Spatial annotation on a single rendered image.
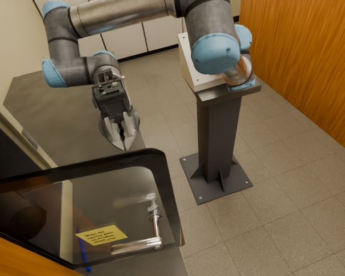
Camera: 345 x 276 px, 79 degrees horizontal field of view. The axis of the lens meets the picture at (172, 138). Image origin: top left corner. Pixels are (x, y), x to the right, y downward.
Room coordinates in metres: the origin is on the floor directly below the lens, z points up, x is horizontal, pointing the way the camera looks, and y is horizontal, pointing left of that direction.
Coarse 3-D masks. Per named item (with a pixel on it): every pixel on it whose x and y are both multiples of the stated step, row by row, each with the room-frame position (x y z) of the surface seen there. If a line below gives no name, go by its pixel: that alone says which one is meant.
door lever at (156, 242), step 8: (152, 216) 0.16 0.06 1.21; (160, 216) 0.16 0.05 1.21; (136, 240) 0.13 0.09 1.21; (144, 240) 0.12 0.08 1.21; (152, 240) 0.12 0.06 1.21; (160, 240) 0.12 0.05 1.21; (112, 248) 0.12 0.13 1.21; (120, 248) 0.12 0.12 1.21; (128, 248) 0.12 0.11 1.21; (136, 248) 0.11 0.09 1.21; (144, 248) 0.11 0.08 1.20; (152, 248) 0.11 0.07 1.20; (160, 248) 0.11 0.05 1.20
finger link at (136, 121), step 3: (135, 108) 0.39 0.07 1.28; (132, 111) 0.38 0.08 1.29; (135, 111) 0.38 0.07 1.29; (129, 114) 0.37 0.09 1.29; (132, 114) 0.37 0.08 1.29; (135, 114) 0.37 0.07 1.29; (138, 114) 0.36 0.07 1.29; (135, 117) 0.36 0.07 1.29; (138, 117) 0.36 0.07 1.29; (135, 120) 0.35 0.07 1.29; (138, 120) 0.35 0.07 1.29; (135, 123) 0.34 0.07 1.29; (138, 123) 0.34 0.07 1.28; (135, 126) 0.33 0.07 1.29; (138, 126) 0.34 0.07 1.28; (138, 129) 0.33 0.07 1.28
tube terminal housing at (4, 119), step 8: (0, 104) 0.45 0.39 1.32; (0, 112) 0.43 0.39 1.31; (8, 112) 0.46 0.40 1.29; (0, 120) 0.44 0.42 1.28; (8, 120) 0.43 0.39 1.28; (16, 120) 0.46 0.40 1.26; (8, 128) 0.45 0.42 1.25; (16, 128) 0.43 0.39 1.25; (16, 136) 0.45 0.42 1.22; (24, 136) 0.43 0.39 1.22; (24, 144) 0.45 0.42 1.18; (32, 152) 0.45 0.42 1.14; (40, 152) 0.44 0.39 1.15; (40, 160) 0.45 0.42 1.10; (48, 160) 0.44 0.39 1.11; (48, 168) 0.45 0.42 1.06
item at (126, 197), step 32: (96, 160) 0.17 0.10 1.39; (128, 160) 0.16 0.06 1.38; (160, 160) 0.17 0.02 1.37; (0, 192) 0.16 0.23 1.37; (32, 192) 0.16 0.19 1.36; (64, 192) 0.16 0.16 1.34; (96, 192) 0.16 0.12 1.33; (128, 192) 0.16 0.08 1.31; (160, 192) 0.17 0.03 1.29; (0, 224) 0.16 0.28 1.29; (32, 224) 0.16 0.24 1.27; (64, 224) 0.16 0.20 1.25; (96, 224) 0.16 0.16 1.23; (128, 224) 0.16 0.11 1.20; (160, 224) 0.16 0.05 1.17; (64, 256) 0.16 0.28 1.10; (96, 256) 0.16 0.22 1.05; (128, 256) 0.16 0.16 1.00
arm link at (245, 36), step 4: (236, 28) 0.87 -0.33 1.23; (240, 28) 0.87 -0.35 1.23; (244, 28) 0.87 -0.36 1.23; (240, 32) 0.85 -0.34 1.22; (244, 32) 0.85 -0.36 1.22; (248, 32) 0.85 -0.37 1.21; (240, 36) 0.84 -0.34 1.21; (244, 36) 0.84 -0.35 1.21; (248, 36) 0.84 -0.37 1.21; (240, 40) 0.82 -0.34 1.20; (244, 40) 0.82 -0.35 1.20; (248, 40) 0.82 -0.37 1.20; (244, 44) 0.81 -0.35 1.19; (248, 44) 0.81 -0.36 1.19; (240, 48) 0.80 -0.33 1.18; (244, 48) 0.80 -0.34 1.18; (248, 48) 0.83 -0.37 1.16; (240, 52) 0.80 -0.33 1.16; (244, 52) 0.80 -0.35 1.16; (248, 52) 0.81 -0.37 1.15
